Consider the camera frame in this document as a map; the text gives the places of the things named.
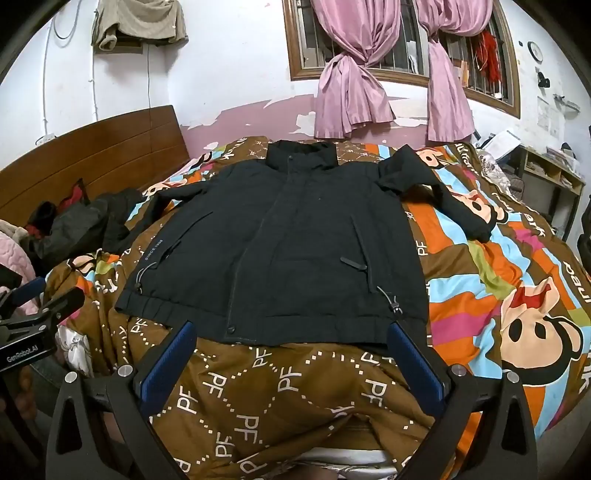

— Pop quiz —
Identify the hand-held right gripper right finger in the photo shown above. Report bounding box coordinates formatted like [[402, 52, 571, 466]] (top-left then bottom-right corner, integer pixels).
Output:
[[387, 320, 539, 480]]

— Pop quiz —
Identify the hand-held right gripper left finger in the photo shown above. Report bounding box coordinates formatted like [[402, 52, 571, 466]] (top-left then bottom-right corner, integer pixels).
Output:
[[45, 320, 199, 480]]

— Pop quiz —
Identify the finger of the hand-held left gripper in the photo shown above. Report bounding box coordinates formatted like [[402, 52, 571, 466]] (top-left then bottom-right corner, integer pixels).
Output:
[[0, 276, 48, 315], [0, 286, 86, 332]]

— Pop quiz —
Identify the black jacket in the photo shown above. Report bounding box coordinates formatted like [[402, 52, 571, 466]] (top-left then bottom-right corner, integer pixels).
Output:
[[102, 140, 492, 356]]

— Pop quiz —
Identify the dark clothes pile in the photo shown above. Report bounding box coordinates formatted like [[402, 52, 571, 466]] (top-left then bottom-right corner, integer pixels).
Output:
[[25, 178, 144, 273]]

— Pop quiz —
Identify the pink quilted cloth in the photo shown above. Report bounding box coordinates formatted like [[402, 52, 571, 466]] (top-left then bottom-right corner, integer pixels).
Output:
[[0, 219, 38, 282]]

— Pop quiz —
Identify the brown cartoon printed blanket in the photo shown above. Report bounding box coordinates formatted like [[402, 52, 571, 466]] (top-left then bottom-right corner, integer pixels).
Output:
[[44, 136, 591, 480]]

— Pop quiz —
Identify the wooden headboard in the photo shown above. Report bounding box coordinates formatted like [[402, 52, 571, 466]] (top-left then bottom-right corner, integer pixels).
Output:
[[0, 105, 190, 241]]

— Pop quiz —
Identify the floral cloth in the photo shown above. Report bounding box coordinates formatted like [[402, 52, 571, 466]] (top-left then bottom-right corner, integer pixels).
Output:
[[478, 152, 513, 195]]

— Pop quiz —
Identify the wooden shelf unit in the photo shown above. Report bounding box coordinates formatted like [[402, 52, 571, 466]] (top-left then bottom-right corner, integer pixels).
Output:
[[517, 145, 585, 241]]

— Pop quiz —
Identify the white box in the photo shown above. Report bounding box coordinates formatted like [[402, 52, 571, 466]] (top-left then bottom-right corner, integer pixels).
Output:
[[485, 130, 527, 160]]

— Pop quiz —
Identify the pink curtain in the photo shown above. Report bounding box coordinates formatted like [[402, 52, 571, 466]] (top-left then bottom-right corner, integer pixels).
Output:
[[310, 0, 402, 139], [413, 0, 495, 141]]

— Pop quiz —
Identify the beige hanging cloth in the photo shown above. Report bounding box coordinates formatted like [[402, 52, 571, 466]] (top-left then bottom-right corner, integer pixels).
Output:
[[91, 0, 189, 51]]

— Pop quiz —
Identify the wooden framed barred window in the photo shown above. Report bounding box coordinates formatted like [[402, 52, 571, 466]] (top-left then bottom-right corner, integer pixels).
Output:
[[283, 0, 522, 120]]

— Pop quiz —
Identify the red hanging cloth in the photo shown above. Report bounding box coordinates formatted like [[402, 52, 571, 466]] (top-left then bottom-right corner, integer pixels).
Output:
[[475, 30, 504, 84]]

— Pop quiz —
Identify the white wall cable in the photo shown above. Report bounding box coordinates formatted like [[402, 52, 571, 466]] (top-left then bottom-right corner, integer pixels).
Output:
[[41, 0, 61, 139]]

